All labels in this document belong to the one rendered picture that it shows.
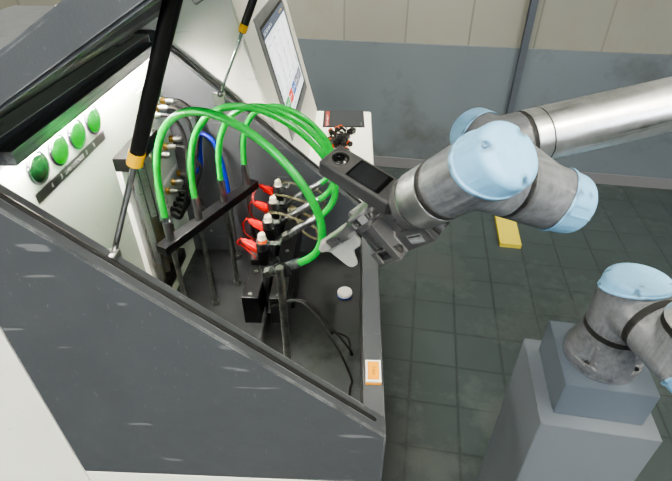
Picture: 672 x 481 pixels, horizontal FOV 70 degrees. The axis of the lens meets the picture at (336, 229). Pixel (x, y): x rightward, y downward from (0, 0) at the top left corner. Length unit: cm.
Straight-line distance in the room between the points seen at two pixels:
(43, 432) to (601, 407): 109
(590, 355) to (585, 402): 10
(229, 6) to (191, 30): 11
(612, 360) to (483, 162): 73
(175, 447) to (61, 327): 33
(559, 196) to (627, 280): 50
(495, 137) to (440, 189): 8
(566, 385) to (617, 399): 11
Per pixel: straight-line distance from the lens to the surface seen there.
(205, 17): 124
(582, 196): 58
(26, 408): 102
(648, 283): 105
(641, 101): 76
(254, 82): 125
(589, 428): 120
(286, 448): 95
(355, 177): 62
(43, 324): 82
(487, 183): 48
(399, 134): 355
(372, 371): 96
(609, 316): 106
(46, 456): 114
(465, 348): 233
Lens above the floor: 172
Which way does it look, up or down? 36 degrees down
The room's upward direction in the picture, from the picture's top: straight up
